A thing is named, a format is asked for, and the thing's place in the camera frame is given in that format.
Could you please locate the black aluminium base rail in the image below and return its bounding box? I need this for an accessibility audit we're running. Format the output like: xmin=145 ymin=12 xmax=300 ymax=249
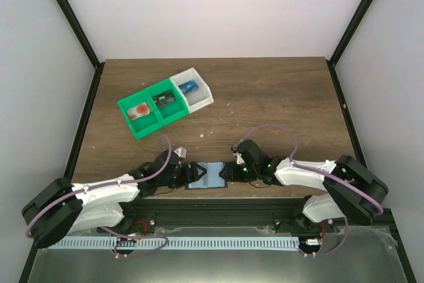
xmin=42 ymin=198 xmax=394 ymax=236

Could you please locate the left green bin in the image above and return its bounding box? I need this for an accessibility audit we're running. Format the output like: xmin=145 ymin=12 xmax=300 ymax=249
xmin=118 ymin=90 xmax=162 ymax=140

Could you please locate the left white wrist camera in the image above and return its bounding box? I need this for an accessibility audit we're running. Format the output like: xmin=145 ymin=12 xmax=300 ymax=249
xmin=174 ymin=146 xmax=187 ymax=159

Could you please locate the right black frame post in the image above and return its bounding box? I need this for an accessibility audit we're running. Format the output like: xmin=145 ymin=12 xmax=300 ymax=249
xmin=329 ymin=0 xmax=374 ymax=66

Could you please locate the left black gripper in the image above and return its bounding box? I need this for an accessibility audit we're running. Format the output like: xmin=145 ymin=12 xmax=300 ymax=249
xmin=158 ymin=162 xmax=207 ymax=190

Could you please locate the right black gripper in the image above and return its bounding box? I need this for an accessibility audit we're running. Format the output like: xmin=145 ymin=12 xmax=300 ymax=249
xmin=219 ymin=162 xmax=258 ymax=184

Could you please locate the light blue slotted cable duct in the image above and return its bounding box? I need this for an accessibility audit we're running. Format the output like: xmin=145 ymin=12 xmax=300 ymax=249
xmin=50 ymin=236 xmax=299 ymax=252

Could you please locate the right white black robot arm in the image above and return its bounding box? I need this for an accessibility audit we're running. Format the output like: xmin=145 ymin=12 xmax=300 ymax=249
xmin=219 ymin=139 xmax=389 ymax=232

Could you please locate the green bin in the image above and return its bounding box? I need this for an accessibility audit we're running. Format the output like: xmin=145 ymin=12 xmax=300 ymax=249
xmin=145 ymin=78 xmax=189 ymax=126
xmin=118 ymin=90 xmax=162 ymax=140

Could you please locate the black frame post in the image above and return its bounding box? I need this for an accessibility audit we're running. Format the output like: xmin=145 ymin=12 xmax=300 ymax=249
xmin=329 ymin=0 xmax=374 ymax=66
xmin=56 ymin=0 xmax=101 ymax=69

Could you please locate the left black frame post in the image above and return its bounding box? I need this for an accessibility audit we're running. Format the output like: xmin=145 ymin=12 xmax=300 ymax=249
xmin=56 ymin=0 xmax=101 ymax=69

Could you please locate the black credit card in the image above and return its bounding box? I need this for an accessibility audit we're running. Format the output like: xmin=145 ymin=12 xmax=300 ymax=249
xmin=152 ymin=90 xmax=176 ymax=108

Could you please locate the right black side rail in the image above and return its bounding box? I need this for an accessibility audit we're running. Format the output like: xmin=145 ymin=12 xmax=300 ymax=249
xmin=326 ymin=60 xmax=380 ymax=209

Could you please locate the white bin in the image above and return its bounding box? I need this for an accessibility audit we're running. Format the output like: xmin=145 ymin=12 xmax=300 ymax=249
xmin=170 ymin=68 xmax=214 ymax=113

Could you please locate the blue credit card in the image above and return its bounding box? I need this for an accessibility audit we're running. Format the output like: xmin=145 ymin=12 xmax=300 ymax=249
xmin=178 ymin=79 xmax=199 ymax=95

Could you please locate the middle green bin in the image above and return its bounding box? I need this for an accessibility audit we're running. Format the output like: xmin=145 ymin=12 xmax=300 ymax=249
xmin=145 ymin=78 xmax=189 ymax=126

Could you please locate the grey metal sheet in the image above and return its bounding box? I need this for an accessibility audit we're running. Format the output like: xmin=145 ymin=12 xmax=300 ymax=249
xmin=29 ymin=223 xmax=415 ymax=282

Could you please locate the white red credit card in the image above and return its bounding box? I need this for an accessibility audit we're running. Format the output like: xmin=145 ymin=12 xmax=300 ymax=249
xmin=127 ymin=102 xmax=150 ymax=121

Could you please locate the left black side rail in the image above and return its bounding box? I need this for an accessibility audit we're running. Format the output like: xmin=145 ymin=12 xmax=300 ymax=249
xmin=60 ymin=62 xmax=105 ymax=184

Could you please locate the blue leather card holder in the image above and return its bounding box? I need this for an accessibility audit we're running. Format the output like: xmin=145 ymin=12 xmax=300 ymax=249
xmin=185 ymin=162 xmax=228 ymax=190

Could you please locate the black side rail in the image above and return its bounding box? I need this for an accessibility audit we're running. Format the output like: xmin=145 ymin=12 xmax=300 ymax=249
xmin=326 ymin=60 xmax=380 ymax=209
xmin=60 ymin=62 xmax=105 ymax=184

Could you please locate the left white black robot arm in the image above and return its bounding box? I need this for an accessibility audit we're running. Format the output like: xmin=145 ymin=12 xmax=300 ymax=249
xmin=22 ymin=150 xmax=207 ymax=249

